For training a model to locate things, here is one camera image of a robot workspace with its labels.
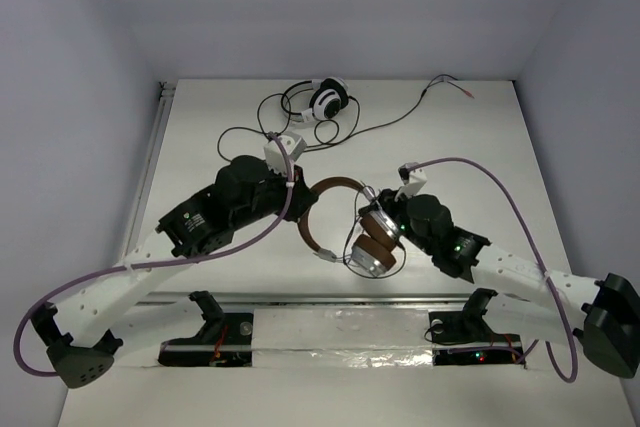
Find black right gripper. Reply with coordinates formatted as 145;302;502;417
360;185;436;256

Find brown silver headphones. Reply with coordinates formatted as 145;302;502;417
297;177;399;280

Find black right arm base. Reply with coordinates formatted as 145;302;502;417
423;288;526;367

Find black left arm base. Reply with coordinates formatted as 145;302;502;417
158;291;254;368

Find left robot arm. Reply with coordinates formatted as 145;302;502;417
30;155;318;389

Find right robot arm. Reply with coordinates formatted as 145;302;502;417
379;189;639;379

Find white black headphones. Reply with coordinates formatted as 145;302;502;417
280;77;350;124

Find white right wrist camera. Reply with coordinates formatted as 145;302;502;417
395;162;427;201

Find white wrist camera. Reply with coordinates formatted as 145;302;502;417
263;131;307;173
395;162;427;201

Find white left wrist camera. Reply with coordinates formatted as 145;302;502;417
263;131;307;173

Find aluminium rail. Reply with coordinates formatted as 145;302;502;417
134;291;526;307

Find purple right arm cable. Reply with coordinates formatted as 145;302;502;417
407;156;581;384

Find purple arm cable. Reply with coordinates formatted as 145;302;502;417
407;156;581;384
12;134;294;379

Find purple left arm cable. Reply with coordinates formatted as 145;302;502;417
12;134;294;379

